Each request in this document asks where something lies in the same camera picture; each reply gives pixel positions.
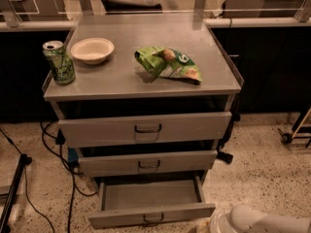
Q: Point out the grey bottom drawer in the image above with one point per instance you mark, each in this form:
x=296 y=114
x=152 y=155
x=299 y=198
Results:
x=150 y=199

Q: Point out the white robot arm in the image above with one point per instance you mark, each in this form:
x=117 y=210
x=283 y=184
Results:
x=245 y=219

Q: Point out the grey drawer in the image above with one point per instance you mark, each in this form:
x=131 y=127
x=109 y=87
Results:
x=130 y=130
x=150 y=199
x=147 y=163

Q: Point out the green chip bag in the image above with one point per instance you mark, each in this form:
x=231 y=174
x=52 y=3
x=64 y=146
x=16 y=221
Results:
x=168 y=63

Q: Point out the black wheeled cart base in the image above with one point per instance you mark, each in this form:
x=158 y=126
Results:
x=300 y=129

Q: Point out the black cabinet caster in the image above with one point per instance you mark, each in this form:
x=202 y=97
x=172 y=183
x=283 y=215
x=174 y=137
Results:
x=226 y=157

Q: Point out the grey metal drawer cabinet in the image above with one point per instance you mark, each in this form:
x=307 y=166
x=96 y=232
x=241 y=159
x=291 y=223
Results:
x=120 y=87

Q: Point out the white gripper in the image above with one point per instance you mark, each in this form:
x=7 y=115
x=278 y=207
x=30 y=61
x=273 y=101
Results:
x=221 y=224

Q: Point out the black stand leg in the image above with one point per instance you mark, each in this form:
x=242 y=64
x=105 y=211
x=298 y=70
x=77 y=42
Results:
x=11 y=191

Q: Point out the white paper bowl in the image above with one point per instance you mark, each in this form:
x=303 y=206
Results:
x=92 y=50

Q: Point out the grey middle drawer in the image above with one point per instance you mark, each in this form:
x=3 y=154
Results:
x=147 y=163

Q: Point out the grey top drawer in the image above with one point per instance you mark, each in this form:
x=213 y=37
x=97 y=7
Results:
x=130 y=130

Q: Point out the green soda can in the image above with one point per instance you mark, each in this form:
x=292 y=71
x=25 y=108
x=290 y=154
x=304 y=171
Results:
x=60 y=62

